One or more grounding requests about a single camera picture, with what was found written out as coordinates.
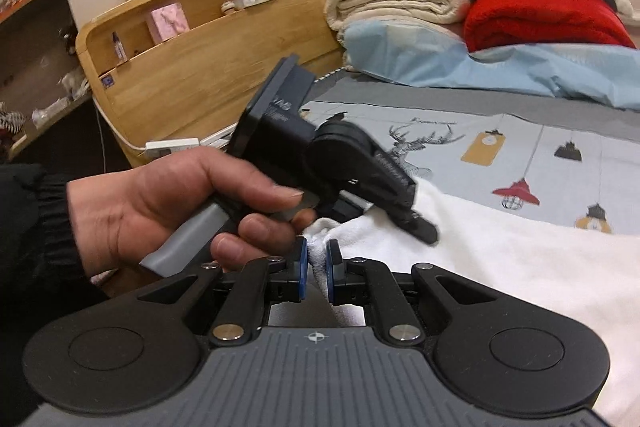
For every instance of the white power strip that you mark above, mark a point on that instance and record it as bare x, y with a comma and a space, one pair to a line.
157, 149

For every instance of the dark open shelf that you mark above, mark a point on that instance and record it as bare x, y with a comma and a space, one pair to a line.
37, 51

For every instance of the black sleeve forearm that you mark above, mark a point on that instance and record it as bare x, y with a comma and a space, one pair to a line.
42, 278

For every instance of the person's left hand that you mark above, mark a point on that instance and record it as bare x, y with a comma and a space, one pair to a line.
119, 218

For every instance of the beige folded towel stack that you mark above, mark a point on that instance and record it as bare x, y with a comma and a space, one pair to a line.
340, 13

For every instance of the light blue blanket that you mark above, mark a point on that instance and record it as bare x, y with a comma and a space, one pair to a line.
422, 56

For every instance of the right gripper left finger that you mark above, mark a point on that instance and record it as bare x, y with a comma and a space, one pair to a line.
275, 279

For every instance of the pink gift bag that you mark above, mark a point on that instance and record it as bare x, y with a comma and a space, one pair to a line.
167, 22

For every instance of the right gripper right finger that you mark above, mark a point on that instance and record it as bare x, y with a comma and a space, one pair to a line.
362, 282

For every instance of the wooden headboard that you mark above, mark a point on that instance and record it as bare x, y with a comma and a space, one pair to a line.
197, 83

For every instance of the printed light bed sheet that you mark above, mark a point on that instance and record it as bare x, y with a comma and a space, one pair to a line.
566, 177

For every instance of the red knit garment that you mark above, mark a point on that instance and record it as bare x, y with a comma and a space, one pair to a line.
494, 23

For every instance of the small spray bottle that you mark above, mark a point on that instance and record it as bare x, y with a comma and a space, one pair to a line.
119, 48

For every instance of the white small garment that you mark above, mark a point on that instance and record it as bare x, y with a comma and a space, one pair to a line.
589, 275

